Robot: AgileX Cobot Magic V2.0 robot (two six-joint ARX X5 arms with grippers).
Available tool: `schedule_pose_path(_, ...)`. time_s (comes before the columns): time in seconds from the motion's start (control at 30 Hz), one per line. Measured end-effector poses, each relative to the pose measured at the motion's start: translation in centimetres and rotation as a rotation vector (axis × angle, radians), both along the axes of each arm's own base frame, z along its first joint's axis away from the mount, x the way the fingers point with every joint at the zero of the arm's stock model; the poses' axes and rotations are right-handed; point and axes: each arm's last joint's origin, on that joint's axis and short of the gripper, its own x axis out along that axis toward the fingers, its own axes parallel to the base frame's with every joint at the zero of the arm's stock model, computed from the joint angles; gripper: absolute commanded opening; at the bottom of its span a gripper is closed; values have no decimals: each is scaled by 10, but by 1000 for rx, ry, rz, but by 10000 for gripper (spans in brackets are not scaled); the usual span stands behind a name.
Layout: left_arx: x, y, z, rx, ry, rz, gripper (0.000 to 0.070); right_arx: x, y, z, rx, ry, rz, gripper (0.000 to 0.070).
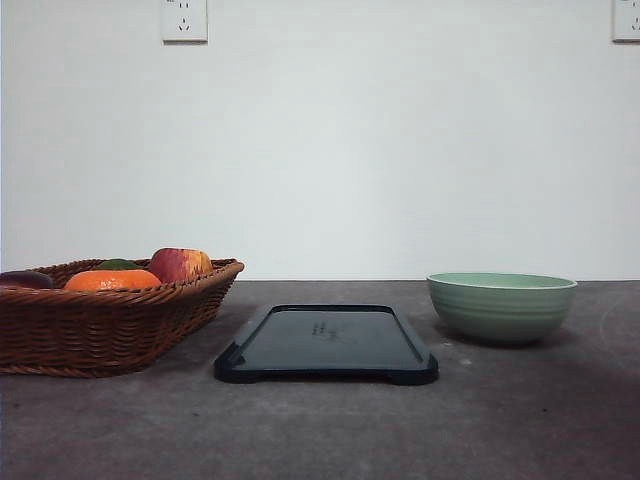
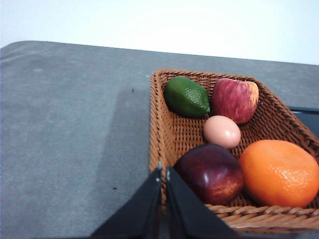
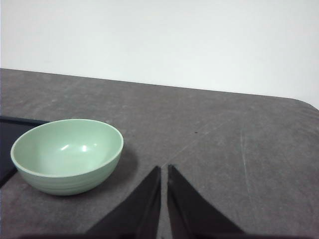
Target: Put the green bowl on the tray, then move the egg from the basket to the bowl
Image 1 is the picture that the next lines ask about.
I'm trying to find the brown wicker basket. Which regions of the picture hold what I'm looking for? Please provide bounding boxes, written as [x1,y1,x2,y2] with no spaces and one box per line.
[0,256,245,376]

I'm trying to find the dark purple fruit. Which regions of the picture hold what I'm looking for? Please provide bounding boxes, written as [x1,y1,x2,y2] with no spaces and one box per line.
[0,270,53,289]

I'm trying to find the white wall socket left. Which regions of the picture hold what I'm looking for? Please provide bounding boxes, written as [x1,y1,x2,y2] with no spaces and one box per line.
[160,0,208,48]

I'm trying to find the orange fruit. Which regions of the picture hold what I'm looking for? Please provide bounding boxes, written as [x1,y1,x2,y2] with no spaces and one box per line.
[64,270,163,291]

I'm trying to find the green avocado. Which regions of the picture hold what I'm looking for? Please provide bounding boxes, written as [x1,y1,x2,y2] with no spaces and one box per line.
[96,258,141,270]

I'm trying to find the light green ribbed bowl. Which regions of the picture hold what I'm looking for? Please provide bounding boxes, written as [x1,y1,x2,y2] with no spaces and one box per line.
[426,271,578,342]

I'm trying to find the red yellow apple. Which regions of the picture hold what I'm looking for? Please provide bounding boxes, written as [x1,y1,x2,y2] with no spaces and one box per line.
[149,247,213,283]

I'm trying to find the white wall socket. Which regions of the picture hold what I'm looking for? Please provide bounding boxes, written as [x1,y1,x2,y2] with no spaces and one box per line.
[160,0,208,48]
[612,0,640,44]

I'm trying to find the dark blue rectangular tray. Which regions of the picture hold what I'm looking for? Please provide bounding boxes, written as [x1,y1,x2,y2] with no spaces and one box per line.
[214,304,439,385]

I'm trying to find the white wall socket right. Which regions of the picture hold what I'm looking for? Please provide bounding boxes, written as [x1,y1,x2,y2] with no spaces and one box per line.
[612,0,640,44]

